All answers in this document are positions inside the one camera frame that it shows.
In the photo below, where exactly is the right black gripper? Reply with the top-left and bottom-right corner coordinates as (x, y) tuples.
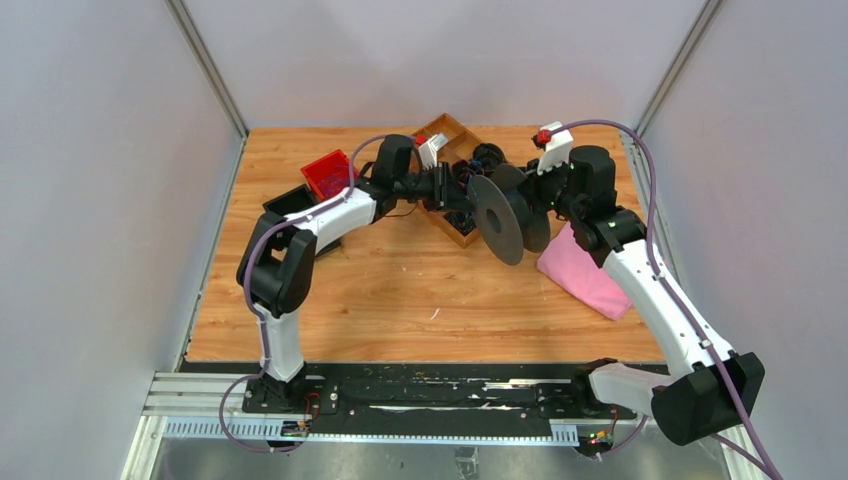
(518, 152), (583, 222)

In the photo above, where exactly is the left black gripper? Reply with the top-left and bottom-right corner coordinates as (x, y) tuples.
(395, 163), (476, 214)

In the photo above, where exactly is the black cable spool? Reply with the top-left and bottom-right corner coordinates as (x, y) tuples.
(467, 163), (551, 266)

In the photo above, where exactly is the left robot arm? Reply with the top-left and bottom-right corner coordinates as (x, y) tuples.
(237, 134), (472, 413)

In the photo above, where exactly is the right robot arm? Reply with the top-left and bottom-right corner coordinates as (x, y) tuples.
(527, 146), (765, 445)

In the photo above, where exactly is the rolled green floral tie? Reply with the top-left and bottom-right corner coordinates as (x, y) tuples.
(445, 212), (476, 236)

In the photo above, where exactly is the wooden compartment tray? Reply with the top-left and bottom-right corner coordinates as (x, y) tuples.
(414, 113), (483, 249)

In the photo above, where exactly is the rolled black tie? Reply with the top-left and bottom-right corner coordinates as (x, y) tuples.
(468, 143), (507, 176)

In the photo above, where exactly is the pink cloth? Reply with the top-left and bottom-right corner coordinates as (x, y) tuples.
(536, 223), (632, 321)

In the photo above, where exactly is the red plastic bin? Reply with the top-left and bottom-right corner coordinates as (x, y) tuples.
(300, 149), (351, 202)

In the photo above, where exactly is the black plastic bin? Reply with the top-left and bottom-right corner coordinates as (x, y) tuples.
(257, 184), (318, 256)

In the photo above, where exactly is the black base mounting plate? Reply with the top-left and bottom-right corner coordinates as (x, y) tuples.
(241, 362), (637, 439)

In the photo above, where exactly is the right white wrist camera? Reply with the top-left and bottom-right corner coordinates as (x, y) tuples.
(533, 121), (574, 175)

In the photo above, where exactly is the aluminium frame rail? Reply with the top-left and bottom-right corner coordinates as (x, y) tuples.
(164, 0), (249, 142)

